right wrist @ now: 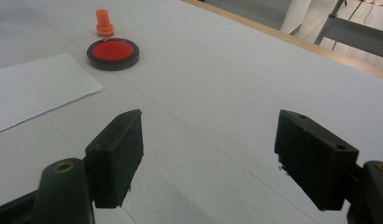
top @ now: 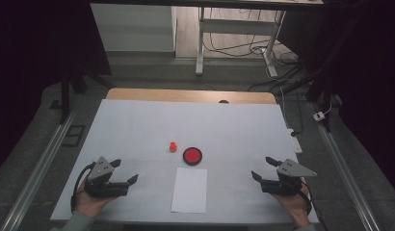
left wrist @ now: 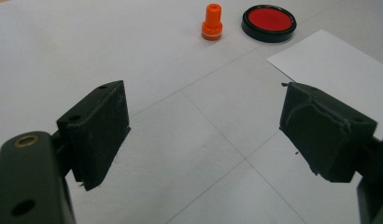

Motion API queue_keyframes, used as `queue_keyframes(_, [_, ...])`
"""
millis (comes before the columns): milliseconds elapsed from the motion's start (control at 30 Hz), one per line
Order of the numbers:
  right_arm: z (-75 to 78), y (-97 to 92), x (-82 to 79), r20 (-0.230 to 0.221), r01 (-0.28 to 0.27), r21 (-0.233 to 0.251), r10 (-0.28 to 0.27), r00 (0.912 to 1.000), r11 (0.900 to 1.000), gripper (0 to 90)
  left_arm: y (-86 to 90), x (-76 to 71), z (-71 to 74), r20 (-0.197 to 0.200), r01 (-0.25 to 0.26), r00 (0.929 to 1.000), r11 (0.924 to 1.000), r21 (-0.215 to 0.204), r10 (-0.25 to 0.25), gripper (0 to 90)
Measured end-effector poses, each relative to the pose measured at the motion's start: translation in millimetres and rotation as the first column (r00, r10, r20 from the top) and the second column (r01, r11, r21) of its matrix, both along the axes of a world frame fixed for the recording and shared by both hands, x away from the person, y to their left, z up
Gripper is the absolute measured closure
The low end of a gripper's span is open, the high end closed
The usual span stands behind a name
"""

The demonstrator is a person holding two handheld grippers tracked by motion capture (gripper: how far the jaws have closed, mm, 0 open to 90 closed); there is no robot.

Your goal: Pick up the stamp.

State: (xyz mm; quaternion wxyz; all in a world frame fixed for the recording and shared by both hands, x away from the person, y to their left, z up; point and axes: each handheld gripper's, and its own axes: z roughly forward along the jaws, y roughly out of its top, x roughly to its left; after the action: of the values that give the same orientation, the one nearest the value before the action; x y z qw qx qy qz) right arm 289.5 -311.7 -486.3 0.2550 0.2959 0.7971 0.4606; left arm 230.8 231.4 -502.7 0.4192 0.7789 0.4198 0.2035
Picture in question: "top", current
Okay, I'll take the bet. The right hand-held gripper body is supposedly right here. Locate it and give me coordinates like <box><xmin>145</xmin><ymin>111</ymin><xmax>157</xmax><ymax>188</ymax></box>
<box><xmin>261</xmin><ymin>158</ymin><xmax>318</xmax><ymax>196</ymax></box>

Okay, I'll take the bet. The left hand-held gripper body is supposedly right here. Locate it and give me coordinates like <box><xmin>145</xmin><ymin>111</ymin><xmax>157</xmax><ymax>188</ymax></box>
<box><xmin>84</xmin><ymin>156</ymin><xmax>131</xmax><ymax>198</ymax></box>

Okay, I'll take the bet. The white paper sheet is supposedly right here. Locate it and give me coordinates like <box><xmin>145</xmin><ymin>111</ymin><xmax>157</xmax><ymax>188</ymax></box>
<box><xmin>171</xmin><ymin>167</ymin><xmax>208</xmax><ymax>214</ymax></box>

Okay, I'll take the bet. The round red ink pad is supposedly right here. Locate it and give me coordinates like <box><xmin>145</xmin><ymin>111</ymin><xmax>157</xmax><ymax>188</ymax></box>
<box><xmin>182</xmin><ymin>146</ymin><xmax>203</xmax><ymax>167</ymax></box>

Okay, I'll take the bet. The person's left hand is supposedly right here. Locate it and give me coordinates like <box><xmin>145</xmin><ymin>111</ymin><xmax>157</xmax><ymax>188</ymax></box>
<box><xmin>73</xmin><ymin>182</ymin><xmax>118</xmax><ymax>219</ymax></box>

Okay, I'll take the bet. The person's right hand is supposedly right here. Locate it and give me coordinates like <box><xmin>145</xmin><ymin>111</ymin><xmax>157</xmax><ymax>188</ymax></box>
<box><xmin>272</xmin><ymin>181</ymin><xmax>312</xmax><ymax>229</ymax></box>

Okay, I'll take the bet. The white power strip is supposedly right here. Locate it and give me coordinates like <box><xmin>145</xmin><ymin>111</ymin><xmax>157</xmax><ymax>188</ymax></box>
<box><xmin>286</xmin><ymin>128</ymin><xmax>303</xmax><ymax>154</ymax></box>

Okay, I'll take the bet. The black floor socket plate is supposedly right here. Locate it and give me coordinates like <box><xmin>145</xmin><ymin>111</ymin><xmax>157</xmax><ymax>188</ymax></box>
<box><xmin>61</xmin><ymin>124</ymin><xmax>87</xmax><ymax>148</ymax></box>

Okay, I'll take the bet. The white table cover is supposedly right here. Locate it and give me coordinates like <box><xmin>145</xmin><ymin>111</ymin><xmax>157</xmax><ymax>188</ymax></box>
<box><xmin>50</xmin><ymin>98</ymin><xmax>320</xmax><ymax>224</ymax></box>

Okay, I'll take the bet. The black stand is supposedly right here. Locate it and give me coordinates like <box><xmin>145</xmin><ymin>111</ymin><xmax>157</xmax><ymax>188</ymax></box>
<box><xmin>276</xmin><ymin>0</ymin><xmax>367</xmax><ymax>133</ymax></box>
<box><xmin>59</xmin><ymin>62</ymin><xmax>117</xmax><ymax>125</ymax></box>

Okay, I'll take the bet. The wooden table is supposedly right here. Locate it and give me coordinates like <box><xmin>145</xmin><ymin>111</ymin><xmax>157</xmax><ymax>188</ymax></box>
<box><xmin>105</xmin><ymin>88</ymin><xmax>277</xmax><ymax>105</ymax></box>

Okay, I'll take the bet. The white cabinet panel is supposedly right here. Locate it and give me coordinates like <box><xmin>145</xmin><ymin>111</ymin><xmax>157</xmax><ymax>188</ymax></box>
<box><xmin>90</xmin><ymin>3</ymin><xmax>177</xmax><ymax>53</ymax></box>

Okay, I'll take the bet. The white-legged desk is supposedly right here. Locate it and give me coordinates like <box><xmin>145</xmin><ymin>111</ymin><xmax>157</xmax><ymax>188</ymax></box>
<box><xmin>89</xmin><ymin>0</ymin><xmax>325</xmax><ymax>78</ymax></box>

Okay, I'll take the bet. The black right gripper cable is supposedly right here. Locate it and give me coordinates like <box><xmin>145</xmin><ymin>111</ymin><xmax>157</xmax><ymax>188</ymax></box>
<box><xmin>300</xmin><ymin>179</ymin><xmax>314</xmax><ymax>216</ymax></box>

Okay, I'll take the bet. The metal floor rail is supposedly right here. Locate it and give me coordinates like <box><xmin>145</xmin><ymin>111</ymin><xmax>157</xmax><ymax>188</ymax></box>
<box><xmin>0</xmin><ymin>109</ymin><xmax>78</xmax><ymax>231</ymax></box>
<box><xmin>309</xmin><ymin>102</ymin><xmax>382</xmax><ymax>231</ymax></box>

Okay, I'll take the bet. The tangle of floor cables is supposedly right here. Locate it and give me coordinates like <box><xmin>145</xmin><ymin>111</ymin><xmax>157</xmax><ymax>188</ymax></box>
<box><xmin>203</xmin><ymin>8</ymin><xmax>303</xmax><ymax>94</ymax></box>

